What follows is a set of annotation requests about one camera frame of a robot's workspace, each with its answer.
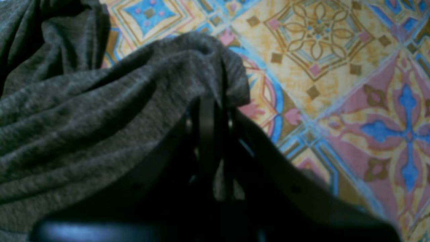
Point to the patterned tile tablecloth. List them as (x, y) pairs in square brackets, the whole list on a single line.
[(340, 86)]

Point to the image-right right gripper black left finger a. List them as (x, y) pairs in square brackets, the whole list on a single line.
[(162, 199)]

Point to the grey t-shirt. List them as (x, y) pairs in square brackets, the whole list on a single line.
[(70, 127)]

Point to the image-right right gripper black right finger b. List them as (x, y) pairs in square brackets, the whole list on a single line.
[(283, 203)]

